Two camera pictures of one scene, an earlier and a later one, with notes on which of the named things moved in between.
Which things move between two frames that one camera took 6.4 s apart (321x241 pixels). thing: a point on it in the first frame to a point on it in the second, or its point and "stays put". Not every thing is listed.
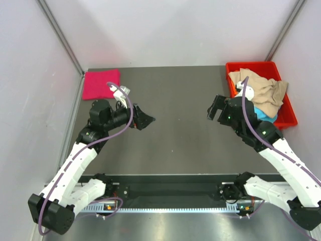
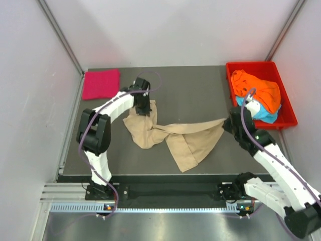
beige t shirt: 268,93 to 188,143
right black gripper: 220,102 to 226,124
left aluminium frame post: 47,12 stays put
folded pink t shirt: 95,84 stays put
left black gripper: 140,119 to 144,111
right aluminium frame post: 295,12 stays put
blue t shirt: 262,116 stays put
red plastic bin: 286,116 stays put
